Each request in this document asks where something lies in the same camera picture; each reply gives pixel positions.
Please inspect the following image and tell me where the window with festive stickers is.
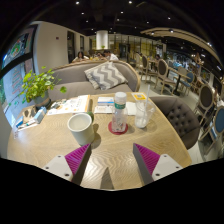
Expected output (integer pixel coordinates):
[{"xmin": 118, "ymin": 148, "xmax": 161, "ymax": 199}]
[{"xmin": 0, "ymin": 26, "xmax": 38, "ymax": 116}]

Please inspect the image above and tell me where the white mug with green print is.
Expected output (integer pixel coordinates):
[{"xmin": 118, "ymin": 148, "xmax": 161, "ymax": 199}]
[{"xmin": 66, "ymin": 111, "xmax": 96, "ymax": 147}]

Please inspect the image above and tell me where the grey upholstered sofa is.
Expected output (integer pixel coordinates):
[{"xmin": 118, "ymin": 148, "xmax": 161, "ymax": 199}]
[{"xmin": 48, "ymin": 59, "xmax": 142, "ymax": 101}]

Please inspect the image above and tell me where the flat round red coaster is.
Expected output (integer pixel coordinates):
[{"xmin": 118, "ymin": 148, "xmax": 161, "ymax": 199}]
[{"xmin": 107, "ymin": 120, "xmax": 129, "ymax": 136}]

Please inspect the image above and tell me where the group of dining chairs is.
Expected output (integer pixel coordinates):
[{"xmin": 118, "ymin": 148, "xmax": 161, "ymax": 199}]
[{"xmin": 133, "ymin": 53, "xmax": 224, "ymax": 158}]

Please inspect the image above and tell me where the yellow sign card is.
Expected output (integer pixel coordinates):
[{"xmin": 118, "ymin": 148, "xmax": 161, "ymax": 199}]
[{"xmin": 130, "ymin": 92, "xmax": 148, "ymax": 102}]

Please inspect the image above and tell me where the group of ceiling lights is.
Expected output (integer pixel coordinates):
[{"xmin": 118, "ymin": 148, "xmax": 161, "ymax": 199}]
[{"xmin": 74, "ymin": 0, "xmax": 214, "ymax": 48}]

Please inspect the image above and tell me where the clear plastic cup with straw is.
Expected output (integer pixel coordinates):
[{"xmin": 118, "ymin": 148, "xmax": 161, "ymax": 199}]
[{"xmin": 134, "ymin": 83, "xmax": 157, "ymax": 130}]

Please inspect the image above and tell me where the grey white chevron cushion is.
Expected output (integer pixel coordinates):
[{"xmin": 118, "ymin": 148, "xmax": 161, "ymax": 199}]
[{"xmin": 83, "ymin": 60, "xmax": 129, "ymax": 91}]

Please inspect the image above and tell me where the white printed box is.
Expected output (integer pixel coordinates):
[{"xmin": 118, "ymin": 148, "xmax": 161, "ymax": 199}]
[{"xmin": 64, "ymin": 94, "xmax": 92, "ymax": 114}]

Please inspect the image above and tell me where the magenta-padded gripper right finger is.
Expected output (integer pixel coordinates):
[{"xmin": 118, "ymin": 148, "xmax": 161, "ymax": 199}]
[{"xmin": 132, "ymin": 143, "xmax": 184, "ymax": 186}]

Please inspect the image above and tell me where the small white blue box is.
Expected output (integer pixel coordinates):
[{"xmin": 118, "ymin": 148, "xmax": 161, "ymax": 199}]
[{"xmin": 33, "ymin": 106, "xmax": 48, "ymax": 124}]

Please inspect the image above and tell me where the printed paper leaflet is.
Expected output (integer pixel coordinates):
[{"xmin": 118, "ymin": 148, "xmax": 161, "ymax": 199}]
[{"xmin": 46, "ymin": 98, "xmax": 69, "ymax": 117}]

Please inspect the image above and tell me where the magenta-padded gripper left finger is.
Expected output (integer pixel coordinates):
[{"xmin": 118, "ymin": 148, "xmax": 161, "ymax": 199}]
[{"xmin": 42, "ymin": 143, "xmax": 93, "ymax": 186}]

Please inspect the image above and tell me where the white round pillar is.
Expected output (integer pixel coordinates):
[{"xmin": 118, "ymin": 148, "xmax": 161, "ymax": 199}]
[{"xmin": 95, "ymin": 29, "xmax": 109, "ymax": 50}]

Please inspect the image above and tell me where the white box with blue stripe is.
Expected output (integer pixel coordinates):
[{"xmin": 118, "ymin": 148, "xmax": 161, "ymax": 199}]
[{"xmin": 97, "ymin": 96, "xmax": 115, "ymax": 107}]

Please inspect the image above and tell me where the green potted plant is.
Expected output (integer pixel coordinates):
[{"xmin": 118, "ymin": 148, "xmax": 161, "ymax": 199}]
[{"xmin": 19, "ymin": 65, "xmax": 68, "ymax": 109}]

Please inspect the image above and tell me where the wooden dining table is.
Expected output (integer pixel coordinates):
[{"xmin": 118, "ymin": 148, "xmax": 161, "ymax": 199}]
[{"xmin": 166, "ymin": 66, "xmax": 191, "ymax": 98}]

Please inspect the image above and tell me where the person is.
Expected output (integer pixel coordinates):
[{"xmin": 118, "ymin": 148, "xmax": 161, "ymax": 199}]
[
  {"xmin": 102, "ymin": 49, "xmax": 120, "ymax": 62},
  {"xmin": 71, "ymin": 50, "xmax": 90, "ymax": 64}
]

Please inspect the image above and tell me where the dark grey tufted armchair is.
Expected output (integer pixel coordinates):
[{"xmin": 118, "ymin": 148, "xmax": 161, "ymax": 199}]
[{"xmin": 149, "ymin": 95, "xmax": 202, "ymax": 150}]

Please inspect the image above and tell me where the clear plastic water bottle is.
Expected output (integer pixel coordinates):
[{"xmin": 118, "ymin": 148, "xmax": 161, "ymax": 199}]
[{"xmin": 111, "ymin": 91, "xmax": 129, "ymax": 133}]

